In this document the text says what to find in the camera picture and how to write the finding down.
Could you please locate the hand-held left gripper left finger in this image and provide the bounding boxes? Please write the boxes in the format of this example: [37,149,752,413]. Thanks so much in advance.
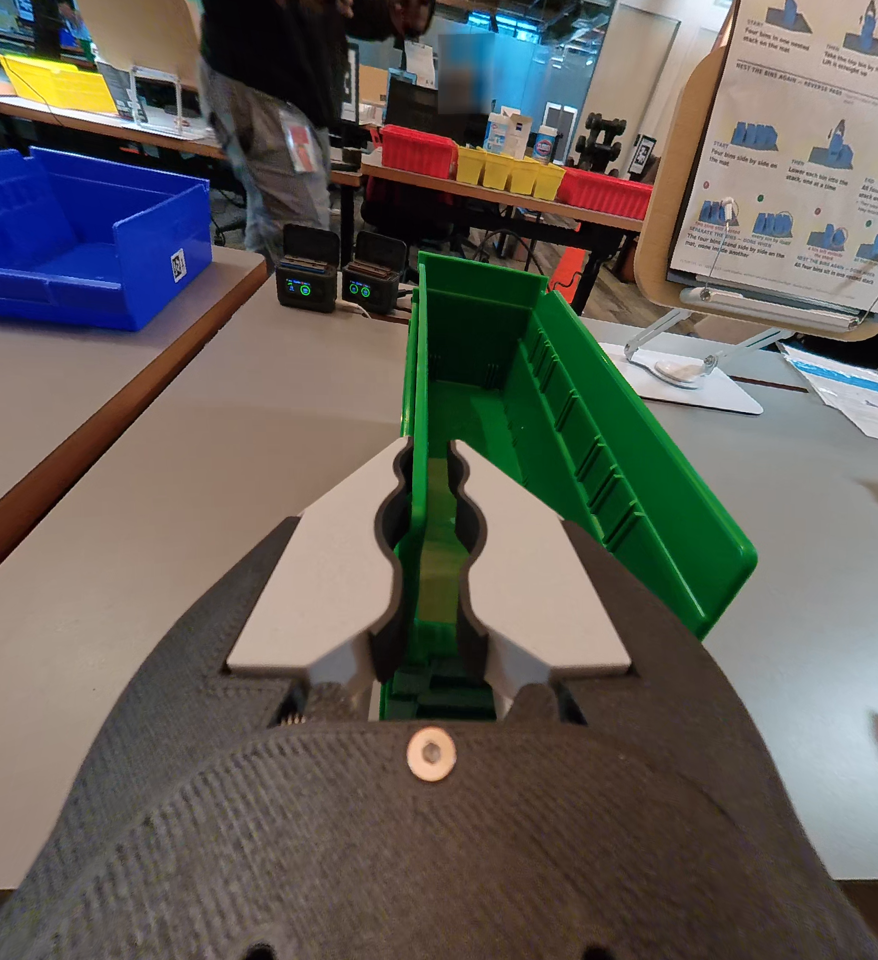
[224,436,417,690]

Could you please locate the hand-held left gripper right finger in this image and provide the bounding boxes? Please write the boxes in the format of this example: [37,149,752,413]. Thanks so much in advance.
[448,439,634,715]

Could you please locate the grey desk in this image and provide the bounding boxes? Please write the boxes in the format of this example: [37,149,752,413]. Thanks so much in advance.
[0,247,878,894]
[0,243,269,605]

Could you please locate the black battery charger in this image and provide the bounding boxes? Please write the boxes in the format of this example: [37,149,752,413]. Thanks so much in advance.
[275,223,341,314]
[341,230,408,316]

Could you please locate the white blue paper sheet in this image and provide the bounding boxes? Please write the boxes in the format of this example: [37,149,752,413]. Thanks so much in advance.
[780,343,878,451]

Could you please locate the wooden document stand white base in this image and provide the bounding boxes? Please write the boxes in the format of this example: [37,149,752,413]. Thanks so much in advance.
[604,0,878,416]

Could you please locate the red plastic bin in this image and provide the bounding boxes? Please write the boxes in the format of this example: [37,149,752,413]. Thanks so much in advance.
[556,166,653,220]
[380,125,461,179]

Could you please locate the blue plastic bin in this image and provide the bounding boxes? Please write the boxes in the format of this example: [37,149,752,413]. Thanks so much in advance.
[0,146,213,333]

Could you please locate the black dumbbell rack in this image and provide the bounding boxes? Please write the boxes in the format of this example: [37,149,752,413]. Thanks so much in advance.
[575,112,623,174]

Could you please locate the white box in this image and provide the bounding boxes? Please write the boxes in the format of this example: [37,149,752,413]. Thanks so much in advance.
[484,106,533,157]

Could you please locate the black screen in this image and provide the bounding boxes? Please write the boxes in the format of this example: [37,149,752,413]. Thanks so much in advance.
[385,78,440,132]

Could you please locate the clear acrylic sign holder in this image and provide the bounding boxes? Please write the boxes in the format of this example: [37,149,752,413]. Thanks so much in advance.
[130,66,183,132]

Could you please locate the large yellow bin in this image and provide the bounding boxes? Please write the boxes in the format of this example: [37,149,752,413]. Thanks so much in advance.
[0,52,119,117]

